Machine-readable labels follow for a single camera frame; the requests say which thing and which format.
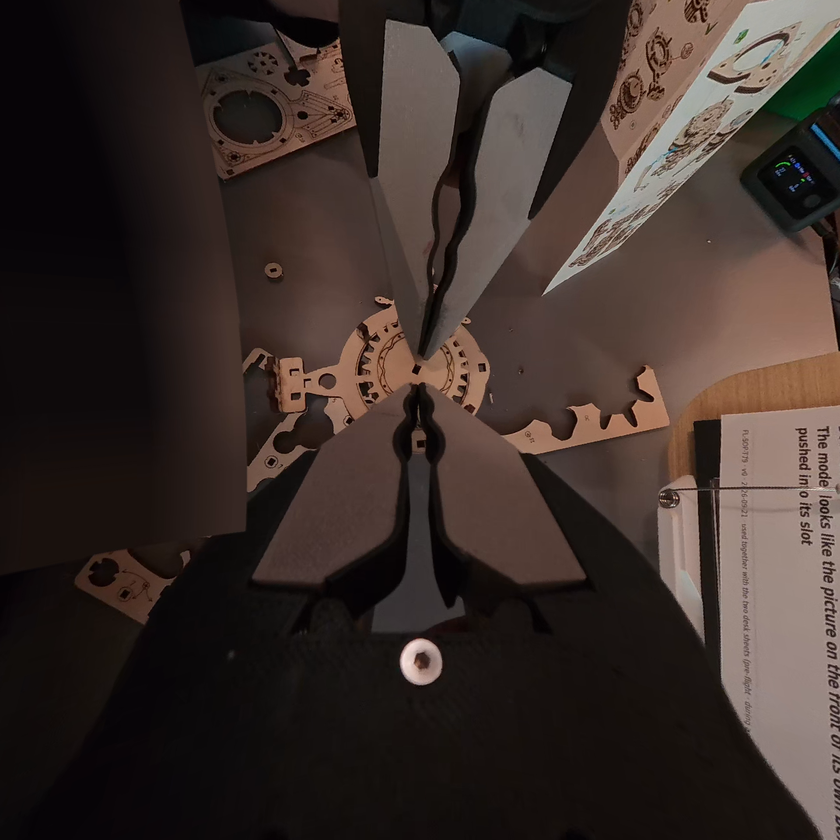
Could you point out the white document stand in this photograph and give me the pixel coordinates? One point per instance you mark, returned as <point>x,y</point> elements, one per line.
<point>707,525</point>

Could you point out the green board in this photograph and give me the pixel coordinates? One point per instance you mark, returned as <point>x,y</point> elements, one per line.
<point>814,85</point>

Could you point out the wooden sheet with round hole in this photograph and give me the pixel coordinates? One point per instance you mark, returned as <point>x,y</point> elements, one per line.
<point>308,141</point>

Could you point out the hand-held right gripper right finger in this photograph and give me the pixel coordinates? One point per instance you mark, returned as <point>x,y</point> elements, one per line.
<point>512,512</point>

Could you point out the round wooden gear model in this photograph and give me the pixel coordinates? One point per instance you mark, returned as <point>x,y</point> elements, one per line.
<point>394,374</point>

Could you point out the white printed model box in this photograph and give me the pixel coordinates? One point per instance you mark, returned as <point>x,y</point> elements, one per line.
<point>656,197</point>

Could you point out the wooden strip with gear cutouts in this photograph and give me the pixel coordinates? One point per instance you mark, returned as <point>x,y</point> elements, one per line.
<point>610,423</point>

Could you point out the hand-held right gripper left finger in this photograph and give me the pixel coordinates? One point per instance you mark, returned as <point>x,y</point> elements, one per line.
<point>328,512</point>

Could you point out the printed instruction paper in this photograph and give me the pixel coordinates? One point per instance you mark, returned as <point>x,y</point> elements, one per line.
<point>787,590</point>

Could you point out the wooden sheet with cutouts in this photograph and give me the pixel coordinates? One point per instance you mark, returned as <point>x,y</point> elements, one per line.
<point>148,590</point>

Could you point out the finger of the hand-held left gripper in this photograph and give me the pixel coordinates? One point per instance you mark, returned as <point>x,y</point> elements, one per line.
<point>413,164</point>
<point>518,197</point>

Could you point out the wooden ship wheel part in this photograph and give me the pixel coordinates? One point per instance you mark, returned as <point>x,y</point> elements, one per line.
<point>384,302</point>

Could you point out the grey device with screen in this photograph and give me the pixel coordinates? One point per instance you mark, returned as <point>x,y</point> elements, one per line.
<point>800,213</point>

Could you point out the light wooden board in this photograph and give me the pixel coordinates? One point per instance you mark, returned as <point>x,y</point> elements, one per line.
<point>754,387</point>

